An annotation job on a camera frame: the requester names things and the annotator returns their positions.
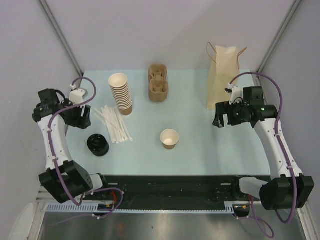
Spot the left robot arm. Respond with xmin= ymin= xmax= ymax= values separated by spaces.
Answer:
xmin=32 ymin=88 xmax=111 ymax=204

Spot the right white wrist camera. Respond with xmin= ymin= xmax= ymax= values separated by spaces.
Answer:
xmin=225 ymin=83 xmax=244 ymax=105

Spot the single brown paper cup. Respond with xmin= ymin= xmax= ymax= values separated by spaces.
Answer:
xmin=160 ymin=129 xmax=180 ymax=150

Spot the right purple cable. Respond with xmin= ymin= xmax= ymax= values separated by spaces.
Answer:
xmin=228 ymin=71 xmax=298 ymax=238

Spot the stack of black lids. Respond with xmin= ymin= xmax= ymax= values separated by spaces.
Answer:
xmin=87 ymin=133 xmax=110 ymax=157

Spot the purple cable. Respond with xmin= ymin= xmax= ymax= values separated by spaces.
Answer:
xmin=228 ymin=71 xmax=298 ymax=238
xmin=47 ymin=76 xmax=125 ymax=221

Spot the white cable duct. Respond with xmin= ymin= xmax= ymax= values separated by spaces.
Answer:
xmin=45 ymin=202 xmax=250 ymax=214

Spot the stack of paper cups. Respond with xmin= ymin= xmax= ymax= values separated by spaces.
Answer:
xmin=108 ymin=73 xmax=133 ymax=116

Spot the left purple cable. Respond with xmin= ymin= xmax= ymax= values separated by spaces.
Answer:
xmin=47 ymin=76 xmax=125 ymax=221

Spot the pile of wrapped straws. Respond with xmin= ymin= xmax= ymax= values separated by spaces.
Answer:
xmin=93 ymin=105 xmax=133 ymax=144

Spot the cardboard cup carrier stack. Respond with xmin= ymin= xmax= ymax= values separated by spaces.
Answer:
xmin=148 ymin=63 xmax=169 ymax=102

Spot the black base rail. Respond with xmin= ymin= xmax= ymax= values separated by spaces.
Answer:
xmin=99 ymin=174 xmax=272 ymax=211

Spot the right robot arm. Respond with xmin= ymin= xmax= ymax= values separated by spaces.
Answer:
xmin=212 ymin=84 xmax=315 ymax=210

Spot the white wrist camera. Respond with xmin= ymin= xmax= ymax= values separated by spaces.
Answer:
xmin=225 ymin=83 xmax=244 ymax=105
xmin=69 ymin=84 xmax=88 ymax=105

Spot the brown paper bag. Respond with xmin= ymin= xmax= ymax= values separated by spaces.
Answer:
xmin=206 ymin=42 xmax=247 ymax=110

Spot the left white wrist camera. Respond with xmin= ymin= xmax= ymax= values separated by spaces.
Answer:
xmin=69 ymin=84 xmax=88 ymax=105

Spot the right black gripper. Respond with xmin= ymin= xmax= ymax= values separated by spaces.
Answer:
xmin=212 ymin=98 xmax=250 ymax=128

